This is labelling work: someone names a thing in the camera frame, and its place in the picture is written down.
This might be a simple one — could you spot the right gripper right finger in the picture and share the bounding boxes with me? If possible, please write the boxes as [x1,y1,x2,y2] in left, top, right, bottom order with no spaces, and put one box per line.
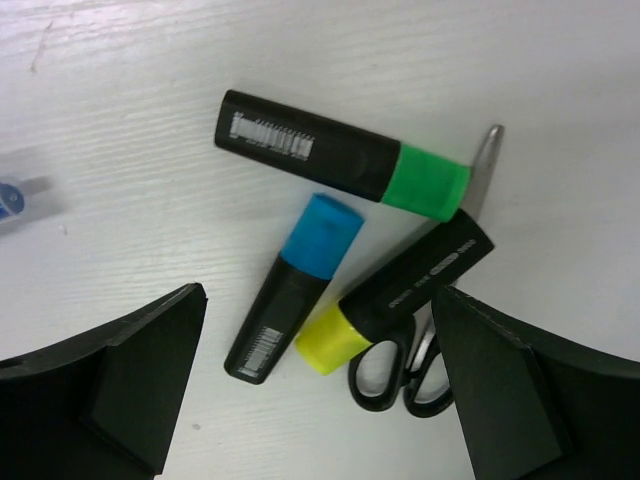
[432,287,639,479]

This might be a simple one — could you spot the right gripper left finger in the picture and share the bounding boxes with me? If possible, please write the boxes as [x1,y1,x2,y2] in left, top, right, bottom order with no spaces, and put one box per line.
[1,283,207,479]

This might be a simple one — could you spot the blue cap black highlighter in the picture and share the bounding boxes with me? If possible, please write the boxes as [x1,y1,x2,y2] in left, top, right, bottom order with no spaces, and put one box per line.
[224,193,364,385]

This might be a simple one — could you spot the yellow cap black highlighter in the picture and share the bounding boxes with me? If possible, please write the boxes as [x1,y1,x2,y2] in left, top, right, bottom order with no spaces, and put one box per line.
[295,210,495,375]

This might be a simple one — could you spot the clear glue bottle blue cap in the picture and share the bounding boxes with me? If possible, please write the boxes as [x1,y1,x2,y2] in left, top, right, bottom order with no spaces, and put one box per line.
[1,175,60,237]

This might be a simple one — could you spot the green cap black highlighter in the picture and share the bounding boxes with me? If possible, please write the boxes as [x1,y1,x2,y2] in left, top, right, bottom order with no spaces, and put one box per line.
[214,90,471,222]

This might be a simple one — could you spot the black handled scissors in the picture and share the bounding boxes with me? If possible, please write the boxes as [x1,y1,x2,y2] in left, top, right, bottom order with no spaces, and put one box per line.
[348,125,505,418]

